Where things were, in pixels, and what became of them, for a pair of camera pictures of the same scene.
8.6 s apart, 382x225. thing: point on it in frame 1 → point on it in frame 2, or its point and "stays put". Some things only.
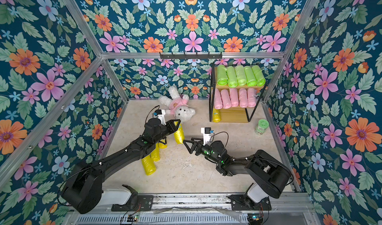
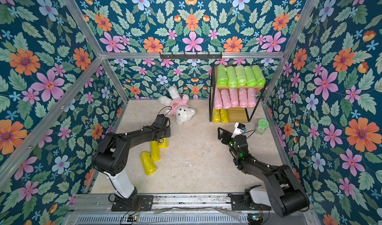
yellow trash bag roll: [179, 135] → [224, 115]
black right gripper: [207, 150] → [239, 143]
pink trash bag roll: [234, 97] stays put
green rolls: [250, 76] stays put
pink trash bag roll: [243, 98] stays put
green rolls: [240, 75] stays put
